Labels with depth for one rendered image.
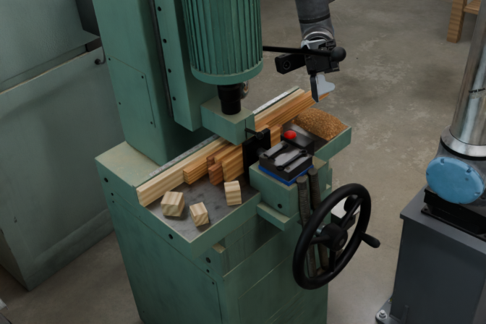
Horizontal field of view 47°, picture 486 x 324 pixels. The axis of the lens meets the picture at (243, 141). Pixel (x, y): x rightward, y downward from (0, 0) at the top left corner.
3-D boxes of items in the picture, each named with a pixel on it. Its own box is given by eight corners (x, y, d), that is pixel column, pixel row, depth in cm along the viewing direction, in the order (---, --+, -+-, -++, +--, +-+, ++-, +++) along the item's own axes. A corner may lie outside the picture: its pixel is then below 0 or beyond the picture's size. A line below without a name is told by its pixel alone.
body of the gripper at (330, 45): (334, 44, 139) (333, 30, 150) (300, 51, 141) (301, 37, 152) (340, 72, 142) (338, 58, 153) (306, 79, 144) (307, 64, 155)
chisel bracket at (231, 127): (237, 151, 145) (235, 124, 140) (202, 130, 153) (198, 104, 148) (257, 138, 149) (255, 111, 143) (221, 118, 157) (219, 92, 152)
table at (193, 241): (219, 284, 124) (217, 265, 121) (139, 218, 143) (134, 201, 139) (379, 156, 157) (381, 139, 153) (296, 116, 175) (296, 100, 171)
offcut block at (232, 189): (239, 194, 139) (238, 180, 136) (241, 203, 136) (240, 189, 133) (225, 196, 138) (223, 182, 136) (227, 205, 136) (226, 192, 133)
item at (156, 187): (144, 207, 137) (140, 192, 134) (139, 203, 138) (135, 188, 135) (304, 104, 169) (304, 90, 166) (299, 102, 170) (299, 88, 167)
